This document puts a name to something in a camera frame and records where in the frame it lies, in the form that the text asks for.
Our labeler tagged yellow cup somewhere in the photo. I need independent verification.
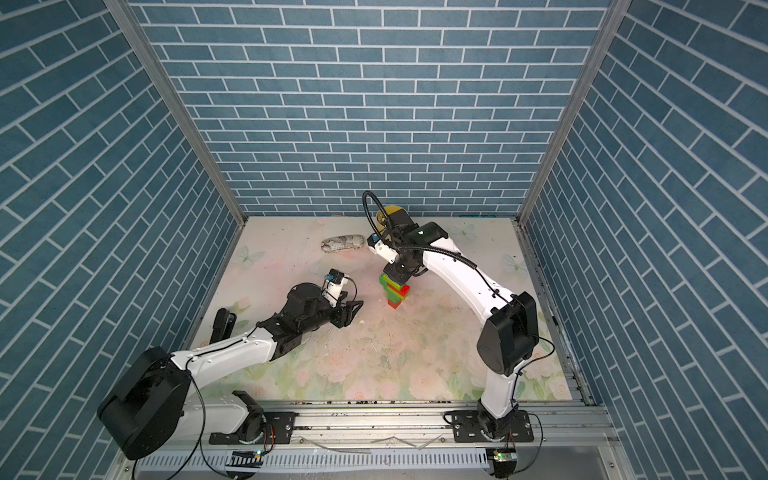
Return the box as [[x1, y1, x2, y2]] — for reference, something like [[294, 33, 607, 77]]
[[376, 205, 413, 231]]

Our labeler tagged black remote-like device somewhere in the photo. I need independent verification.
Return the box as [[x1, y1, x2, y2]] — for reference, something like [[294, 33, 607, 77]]
[[209, 308, 237, 344]]

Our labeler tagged floral table mat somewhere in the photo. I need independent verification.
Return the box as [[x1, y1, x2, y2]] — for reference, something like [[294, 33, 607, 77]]
[[167, 215, 574, 403]]

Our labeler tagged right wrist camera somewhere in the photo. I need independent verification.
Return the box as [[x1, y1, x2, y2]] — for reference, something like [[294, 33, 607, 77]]
[[367, 233, 399, 264]]

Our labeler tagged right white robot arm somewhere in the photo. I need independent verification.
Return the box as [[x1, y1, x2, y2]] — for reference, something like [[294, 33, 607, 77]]
[[368, 207, 540, 440]]

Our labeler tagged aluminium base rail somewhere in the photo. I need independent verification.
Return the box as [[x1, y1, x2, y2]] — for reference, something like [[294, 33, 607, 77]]
[[111, 402, 633, 479]]

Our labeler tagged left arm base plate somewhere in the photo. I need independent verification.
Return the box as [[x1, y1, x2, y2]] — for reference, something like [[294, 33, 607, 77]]
[[208, 412, 297, 447]]

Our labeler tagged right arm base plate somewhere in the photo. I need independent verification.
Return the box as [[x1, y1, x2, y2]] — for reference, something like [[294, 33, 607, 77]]
[[443, 407, 534, 443]]

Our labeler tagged lime lego brick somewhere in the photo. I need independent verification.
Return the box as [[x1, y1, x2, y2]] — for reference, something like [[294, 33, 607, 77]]
[[379, 273, 402, 291], [386, 291, 408, 303]]

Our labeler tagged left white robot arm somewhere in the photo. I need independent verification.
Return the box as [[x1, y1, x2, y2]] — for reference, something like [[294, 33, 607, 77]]
[[97, 282, 364, 460]]

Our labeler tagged red long lego brick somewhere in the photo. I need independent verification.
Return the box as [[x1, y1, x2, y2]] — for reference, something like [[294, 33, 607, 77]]
[[385, 285, 410, 294]]

